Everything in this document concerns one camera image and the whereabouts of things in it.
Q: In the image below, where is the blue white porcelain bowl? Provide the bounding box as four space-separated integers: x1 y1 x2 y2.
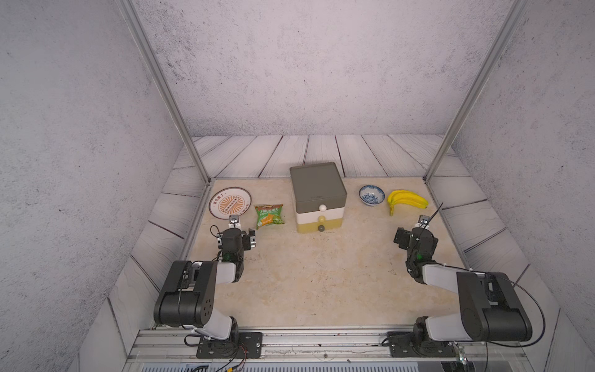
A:
359 184 386 206

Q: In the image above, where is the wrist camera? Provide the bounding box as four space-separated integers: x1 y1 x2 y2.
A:
229 215 242 229
415 215 432 229

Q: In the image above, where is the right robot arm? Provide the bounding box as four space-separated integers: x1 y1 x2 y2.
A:
387 224 533 357

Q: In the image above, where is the left frame post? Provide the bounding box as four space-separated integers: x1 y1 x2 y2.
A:
117 0 211 184

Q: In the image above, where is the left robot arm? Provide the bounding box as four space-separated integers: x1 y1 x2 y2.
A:
153 226 262 359

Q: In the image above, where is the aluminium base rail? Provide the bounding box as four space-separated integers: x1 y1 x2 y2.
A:
124 325 532 371

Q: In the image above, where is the green snack bag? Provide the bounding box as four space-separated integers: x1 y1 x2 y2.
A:
255 204 284 229

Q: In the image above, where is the frame post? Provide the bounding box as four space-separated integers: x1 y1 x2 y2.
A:
117 0 211 184
423 0 529 185

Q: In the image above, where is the round patterned plate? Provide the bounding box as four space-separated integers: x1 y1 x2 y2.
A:
209 187 252 219

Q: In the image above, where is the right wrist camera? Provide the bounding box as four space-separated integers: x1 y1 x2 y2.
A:
415 215 432 229

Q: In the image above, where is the yellow banana bunch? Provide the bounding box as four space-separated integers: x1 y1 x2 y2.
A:
387 190 429 216

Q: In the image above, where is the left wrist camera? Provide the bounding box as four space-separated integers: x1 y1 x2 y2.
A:
229 215 242 229

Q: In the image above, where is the right frame post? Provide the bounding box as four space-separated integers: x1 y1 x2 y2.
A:
423 0 529 185

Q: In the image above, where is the three-tier drawer cabinet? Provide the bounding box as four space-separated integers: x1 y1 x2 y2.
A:
290 162 347 233

